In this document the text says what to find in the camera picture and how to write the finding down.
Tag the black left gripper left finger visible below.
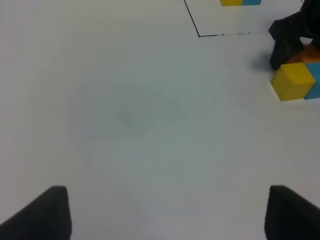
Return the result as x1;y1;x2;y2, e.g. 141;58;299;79
0;185;72;240

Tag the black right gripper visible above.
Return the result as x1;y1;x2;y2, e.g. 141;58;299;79
268;0;320;70

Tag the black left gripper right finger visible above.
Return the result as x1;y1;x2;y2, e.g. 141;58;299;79
264;185;320;240

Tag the orange cube block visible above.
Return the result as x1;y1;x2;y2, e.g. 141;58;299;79
286;44;320;64

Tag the template blue cube block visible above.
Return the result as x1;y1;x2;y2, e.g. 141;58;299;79
242;0;262;6

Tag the template yellow cube block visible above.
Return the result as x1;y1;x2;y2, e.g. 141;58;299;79
220;0;244;7

